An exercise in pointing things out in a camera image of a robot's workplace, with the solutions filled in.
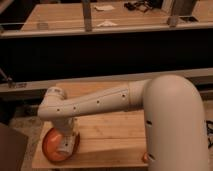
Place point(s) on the metal clamp bracket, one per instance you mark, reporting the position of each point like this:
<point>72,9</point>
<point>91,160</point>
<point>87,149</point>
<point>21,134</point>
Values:
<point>10,82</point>

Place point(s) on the black tool pile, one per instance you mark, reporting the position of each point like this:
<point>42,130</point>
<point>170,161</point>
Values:
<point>140,5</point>

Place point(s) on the dark brown box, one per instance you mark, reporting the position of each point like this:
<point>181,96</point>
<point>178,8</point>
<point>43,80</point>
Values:
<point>12,148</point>

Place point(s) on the orange ceramic bowl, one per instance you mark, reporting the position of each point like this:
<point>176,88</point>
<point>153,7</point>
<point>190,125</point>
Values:
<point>49,146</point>

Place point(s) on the white paper sheet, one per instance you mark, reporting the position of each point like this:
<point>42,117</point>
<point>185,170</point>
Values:
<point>104,8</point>

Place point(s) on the metal post left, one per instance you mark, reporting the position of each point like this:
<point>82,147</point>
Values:
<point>87,15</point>

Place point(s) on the crumpled white paper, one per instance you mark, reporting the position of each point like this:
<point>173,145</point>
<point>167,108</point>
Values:
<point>106,24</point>

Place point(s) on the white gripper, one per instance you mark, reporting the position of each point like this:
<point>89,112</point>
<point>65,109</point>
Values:
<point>67,142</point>

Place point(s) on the metal post right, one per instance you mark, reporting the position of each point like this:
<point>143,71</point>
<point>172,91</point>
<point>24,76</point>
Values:
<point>181,9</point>

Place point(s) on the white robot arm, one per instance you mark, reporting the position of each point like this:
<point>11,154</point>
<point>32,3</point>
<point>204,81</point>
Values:
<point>174,114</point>

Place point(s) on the wooden board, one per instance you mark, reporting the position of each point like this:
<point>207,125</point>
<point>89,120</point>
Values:
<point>109,140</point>

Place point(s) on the metal post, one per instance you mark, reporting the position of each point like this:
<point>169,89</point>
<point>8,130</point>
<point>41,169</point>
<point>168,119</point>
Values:
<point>181,9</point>
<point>87,15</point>

